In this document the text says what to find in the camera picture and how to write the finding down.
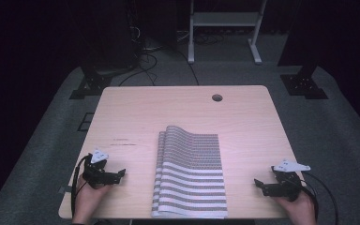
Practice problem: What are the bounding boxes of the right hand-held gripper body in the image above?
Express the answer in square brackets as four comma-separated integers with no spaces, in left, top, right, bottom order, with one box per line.
[263,157,312,203]

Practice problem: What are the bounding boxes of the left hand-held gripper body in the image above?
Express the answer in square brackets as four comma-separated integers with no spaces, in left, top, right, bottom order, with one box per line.
[82,148,122,190]

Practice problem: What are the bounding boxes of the grey white striped cloth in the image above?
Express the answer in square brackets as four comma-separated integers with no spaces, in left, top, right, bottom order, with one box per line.
[150,130,167,218]
[155,125,229,219]

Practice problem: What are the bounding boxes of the person's right hand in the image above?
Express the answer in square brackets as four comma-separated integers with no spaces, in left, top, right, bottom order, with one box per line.
[274,189,318,225]

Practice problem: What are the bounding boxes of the person's left hand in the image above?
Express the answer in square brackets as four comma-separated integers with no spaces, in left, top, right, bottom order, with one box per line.
[72,173,114,225]

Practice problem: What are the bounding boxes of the dark floor socket plate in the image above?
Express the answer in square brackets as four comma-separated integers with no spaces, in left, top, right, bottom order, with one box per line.
[77,112,96,132]

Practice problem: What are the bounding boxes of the black stand base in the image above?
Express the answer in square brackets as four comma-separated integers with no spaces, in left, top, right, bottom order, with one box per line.
[279,62,329,100]
[68,64,114,100]

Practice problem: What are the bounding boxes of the white metal stand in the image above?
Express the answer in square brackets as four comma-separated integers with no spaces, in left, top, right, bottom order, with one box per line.
[187,0,268,66]

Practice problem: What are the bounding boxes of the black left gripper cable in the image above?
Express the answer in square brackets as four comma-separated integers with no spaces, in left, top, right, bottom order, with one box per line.
[70,154,94,219]

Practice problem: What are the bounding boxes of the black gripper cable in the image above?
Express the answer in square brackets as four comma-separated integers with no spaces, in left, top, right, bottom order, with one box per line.
[299,171,339,225]
[70,154,94,219]

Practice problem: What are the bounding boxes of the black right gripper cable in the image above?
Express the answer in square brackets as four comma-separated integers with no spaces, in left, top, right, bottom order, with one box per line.
[299,171,339,225]

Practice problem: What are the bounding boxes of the black floor cables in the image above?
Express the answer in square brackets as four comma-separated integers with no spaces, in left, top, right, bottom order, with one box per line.
[117,24,201,87]

